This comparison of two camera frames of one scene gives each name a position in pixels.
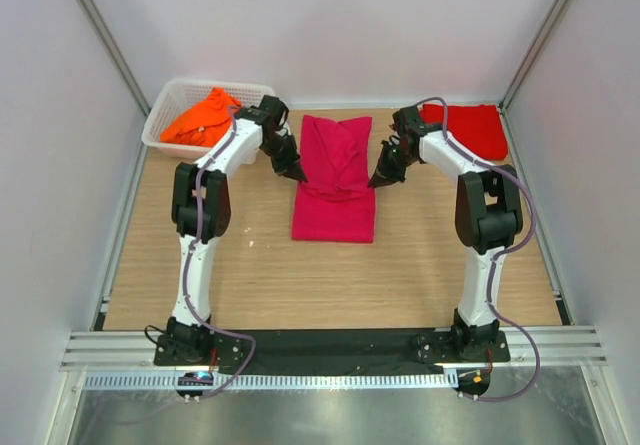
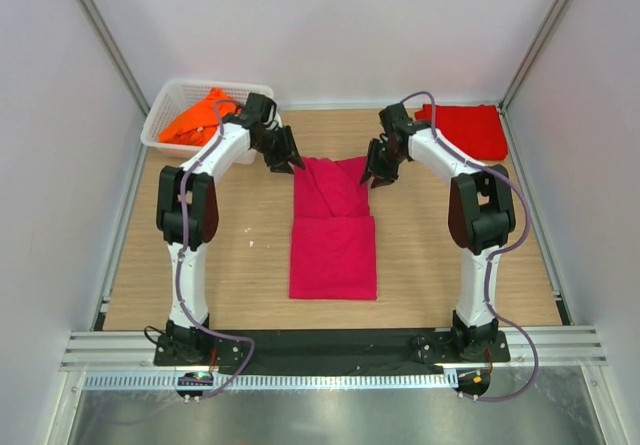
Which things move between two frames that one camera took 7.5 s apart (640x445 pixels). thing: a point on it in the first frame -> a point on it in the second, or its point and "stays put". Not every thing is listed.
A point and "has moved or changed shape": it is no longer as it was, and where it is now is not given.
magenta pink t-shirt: [336, 202] has moved or changed shape
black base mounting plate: [333, 352] stays put
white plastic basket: [177, 96] stays put
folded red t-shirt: [477, 129] stays put
